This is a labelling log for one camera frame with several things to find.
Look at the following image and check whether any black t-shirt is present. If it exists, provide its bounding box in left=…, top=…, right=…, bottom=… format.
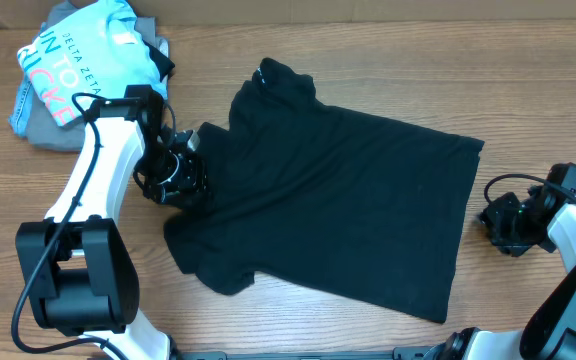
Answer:
left=164, top=58, right=484, bottom=323

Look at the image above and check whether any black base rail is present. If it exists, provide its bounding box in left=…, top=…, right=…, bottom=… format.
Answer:
left=177, top=344, right=445, bottom=360

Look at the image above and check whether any light blue printed t-shirt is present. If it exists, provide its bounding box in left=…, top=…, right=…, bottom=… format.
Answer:
left=17, top=0, right=167, bottom=126

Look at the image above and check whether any blue denim garment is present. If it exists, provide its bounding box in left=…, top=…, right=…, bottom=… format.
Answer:
left=8, top=76, right=35, bottom=138

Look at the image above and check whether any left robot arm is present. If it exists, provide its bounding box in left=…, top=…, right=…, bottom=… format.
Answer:
left=10, top=85, right=210, bottom=359

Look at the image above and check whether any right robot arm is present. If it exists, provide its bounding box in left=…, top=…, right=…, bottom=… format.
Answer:
left=424, top=163, right=576, bottom=360

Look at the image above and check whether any black folded garment in pile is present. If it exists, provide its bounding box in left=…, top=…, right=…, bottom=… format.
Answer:
left=145, top=43, right=175, bottom=82

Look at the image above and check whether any grey folded garment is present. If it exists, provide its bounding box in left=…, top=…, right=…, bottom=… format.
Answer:
left=25, top=1, right=168, bottom=151

